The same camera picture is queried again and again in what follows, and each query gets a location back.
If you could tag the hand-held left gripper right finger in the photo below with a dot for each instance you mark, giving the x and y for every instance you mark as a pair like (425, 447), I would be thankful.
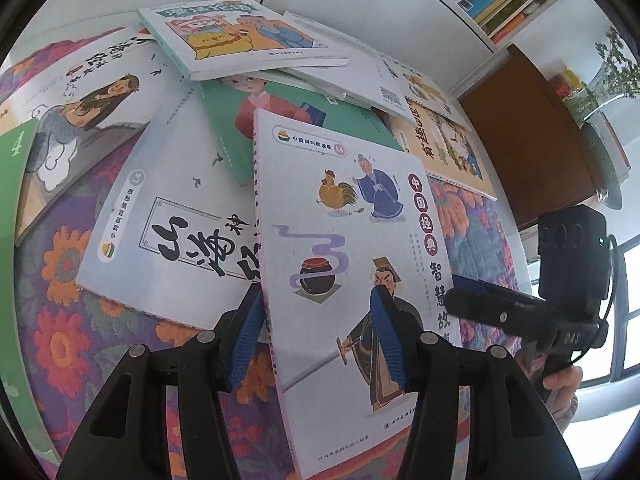
(387, 340)

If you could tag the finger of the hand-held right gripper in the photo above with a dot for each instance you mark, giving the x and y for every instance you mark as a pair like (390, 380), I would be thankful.
(500, 317)
(492, 291)

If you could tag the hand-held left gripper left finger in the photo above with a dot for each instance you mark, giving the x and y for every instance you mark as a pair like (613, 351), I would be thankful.
(245, 340)

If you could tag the white rooster cover book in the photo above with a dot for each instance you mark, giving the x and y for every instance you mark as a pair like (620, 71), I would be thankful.
(325, 240)

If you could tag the beige illustrated cover book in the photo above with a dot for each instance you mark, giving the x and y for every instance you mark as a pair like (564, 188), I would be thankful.
(440, 145)

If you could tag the green red-robed girl book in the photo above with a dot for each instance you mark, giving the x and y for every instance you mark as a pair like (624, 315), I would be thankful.
(280, 110)

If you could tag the teal spine comic cover book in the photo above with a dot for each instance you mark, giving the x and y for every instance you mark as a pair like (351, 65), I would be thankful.
(225, 35)

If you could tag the person's right hand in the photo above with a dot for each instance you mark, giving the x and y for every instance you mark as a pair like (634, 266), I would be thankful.
(562, 382)

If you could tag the grey ribbed round object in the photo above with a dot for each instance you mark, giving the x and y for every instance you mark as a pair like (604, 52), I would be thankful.
(607, 160)

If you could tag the brown wooden cabinet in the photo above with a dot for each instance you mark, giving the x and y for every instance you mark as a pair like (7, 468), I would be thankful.
(525, 135)

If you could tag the white black calligraphy cover book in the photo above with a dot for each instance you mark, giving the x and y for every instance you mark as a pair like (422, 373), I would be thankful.
(165, 200)

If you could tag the yellow and red boxes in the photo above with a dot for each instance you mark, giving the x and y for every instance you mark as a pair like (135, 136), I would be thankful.
(567, 82)

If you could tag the floral patterned mat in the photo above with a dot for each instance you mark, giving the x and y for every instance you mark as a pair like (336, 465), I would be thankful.
(65, 270)

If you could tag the green leafy plant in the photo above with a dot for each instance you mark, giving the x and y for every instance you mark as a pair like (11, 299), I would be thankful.
(620, 70)

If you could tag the white yellow-robed figure book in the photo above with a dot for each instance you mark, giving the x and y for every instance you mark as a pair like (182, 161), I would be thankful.
(425, 87)

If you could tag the light green cover book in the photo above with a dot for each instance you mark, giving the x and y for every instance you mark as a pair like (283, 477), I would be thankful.
(15, 260)

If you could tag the white back cover book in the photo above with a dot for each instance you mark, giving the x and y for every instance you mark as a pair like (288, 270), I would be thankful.
(365, 75)

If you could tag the white long-haired figure book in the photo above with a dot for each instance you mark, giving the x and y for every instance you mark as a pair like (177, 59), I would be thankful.
(100, 95)

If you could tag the white bookshelf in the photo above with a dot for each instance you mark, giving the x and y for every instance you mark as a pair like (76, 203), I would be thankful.
(350, 0)

